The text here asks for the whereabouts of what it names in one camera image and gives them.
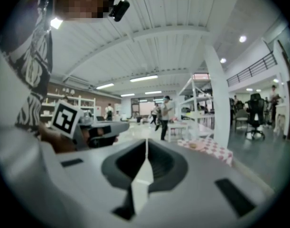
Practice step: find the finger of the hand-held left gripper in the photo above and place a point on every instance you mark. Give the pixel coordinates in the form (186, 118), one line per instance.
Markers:
(118, 127)

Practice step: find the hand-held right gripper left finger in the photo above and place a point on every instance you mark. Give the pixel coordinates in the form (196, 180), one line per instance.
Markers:
(87, 186)

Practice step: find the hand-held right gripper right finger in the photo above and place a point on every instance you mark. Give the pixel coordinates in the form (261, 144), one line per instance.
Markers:
(201, 174)

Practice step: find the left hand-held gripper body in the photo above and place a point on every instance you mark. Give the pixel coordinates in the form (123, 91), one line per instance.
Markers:
(64, 117)

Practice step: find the pink plate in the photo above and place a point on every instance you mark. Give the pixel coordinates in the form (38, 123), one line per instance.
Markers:
(199, 146)

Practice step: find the small brown bowl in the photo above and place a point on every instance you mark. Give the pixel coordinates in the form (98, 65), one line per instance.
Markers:
(193, 145)

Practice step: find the person's left forearm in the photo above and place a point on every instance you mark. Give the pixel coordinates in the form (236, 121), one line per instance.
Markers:
(59, 144)

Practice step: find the checkered cloth table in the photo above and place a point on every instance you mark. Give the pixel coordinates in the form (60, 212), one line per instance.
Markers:
(218, 153)

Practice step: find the long ceiling light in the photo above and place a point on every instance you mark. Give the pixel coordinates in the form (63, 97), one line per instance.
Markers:
(105, 86)
(143, 78)

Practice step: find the white table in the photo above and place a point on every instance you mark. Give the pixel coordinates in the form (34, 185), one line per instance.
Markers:
(178, 127)

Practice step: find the grey chair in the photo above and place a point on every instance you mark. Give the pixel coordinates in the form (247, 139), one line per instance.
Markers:
(240, 117)

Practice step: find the person's dark printed shirt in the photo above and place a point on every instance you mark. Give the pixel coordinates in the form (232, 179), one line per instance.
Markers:
(28, 56)

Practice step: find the white metal shelf rack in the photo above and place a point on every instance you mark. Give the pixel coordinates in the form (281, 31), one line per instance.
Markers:
(197, 98)

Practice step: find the black office chair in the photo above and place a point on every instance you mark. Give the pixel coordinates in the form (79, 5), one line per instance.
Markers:
(255, 113)

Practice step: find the white pillar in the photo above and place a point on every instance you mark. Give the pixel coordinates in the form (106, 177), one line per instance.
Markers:
(216, 91)

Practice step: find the black railing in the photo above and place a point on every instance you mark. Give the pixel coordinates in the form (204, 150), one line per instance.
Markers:
(251, 70)

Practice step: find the person's head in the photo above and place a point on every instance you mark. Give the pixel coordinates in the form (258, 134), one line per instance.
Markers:
(83, 1)

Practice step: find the black head-worn camera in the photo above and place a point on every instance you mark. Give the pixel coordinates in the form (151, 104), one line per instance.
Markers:
(119, 9)

